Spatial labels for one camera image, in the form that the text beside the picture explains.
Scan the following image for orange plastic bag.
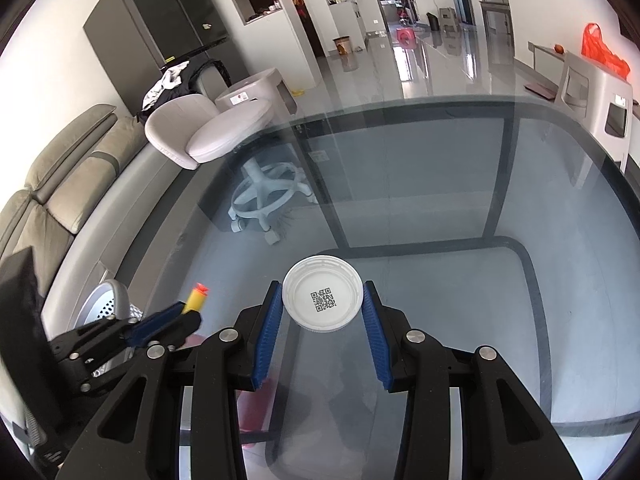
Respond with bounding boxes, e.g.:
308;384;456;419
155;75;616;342
581;23;631;81

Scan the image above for round white plastic stool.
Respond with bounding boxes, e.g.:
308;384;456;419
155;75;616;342
215;67;298;115

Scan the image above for white plastic lid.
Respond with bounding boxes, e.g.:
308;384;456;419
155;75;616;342
282;256;364;333

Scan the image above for white and grey clothes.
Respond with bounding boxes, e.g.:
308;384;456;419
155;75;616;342
141;61;190;111

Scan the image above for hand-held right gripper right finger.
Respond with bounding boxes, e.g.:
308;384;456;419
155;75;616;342
363;280;583;480

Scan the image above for white kitchen counter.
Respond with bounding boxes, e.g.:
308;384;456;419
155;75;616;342
327;0;368;53

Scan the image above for tall white plastic stool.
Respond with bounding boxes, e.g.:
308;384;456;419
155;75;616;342
554;52;640;188

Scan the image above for grey leather sofa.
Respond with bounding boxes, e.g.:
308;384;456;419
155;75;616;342
0;104;201;411

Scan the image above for yellow foam dart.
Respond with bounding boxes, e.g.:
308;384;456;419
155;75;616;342
182;282;209;316

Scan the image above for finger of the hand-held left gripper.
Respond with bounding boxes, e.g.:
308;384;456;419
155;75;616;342
75;310;204;393
50;301;187;363

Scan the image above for low white bench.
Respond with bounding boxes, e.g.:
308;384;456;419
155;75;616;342
527;42;568;73

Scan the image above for white swivel chair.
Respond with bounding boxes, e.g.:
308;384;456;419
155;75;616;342
145;95;318;247

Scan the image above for dark grey refrigerator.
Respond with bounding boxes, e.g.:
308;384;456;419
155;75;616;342
82;0;248;116

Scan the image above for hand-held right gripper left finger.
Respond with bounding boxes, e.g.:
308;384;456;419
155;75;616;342
55;280;284;480

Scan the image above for silver perforated metal bin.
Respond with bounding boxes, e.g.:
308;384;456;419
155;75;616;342
81;280;146;378

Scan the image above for brown flat board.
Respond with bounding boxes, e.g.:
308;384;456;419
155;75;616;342
524;82;557;101

